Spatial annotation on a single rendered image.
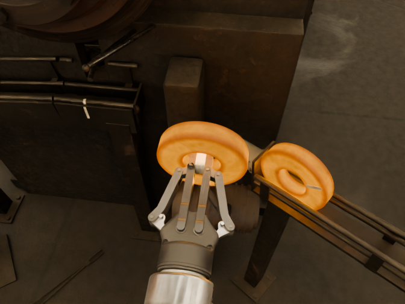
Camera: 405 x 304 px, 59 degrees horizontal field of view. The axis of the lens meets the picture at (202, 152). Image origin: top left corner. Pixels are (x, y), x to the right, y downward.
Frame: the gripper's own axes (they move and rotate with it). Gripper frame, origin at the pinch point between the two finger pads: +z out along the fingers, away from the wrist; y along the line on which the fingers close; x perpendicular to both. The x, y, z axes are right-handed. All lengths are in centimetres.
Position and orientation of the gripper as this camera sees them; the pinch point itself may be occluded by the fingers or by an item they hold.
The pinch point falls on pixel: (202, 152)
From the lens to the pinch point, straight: 58.8
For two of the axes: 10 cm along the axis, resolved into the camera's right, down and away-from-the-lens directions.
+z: 1.3, -8.3, 5.4
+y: 9.9, 1.1, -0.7
